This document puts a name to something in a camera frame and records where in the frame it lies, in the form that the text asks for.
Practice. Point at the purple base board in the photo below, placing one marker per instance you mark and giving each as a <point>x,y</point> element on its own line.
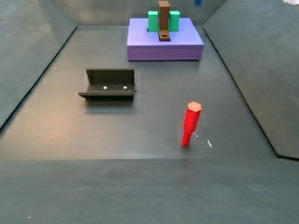
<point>145,47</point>

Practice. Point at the red hexagonal peg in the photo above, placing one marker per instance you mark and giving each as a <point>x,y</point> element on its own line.
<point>191,119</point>

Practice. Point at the green block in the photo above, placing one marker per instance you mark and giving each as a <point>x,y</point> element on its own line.
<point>170,21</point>

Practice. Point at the brown slotted upright piece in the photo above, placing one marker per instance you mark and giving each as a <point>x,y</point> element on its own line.
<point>163,21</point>

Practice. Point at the black angled bracket holder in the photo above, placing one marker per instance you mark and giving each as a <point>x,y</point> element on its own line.
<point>110,84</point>

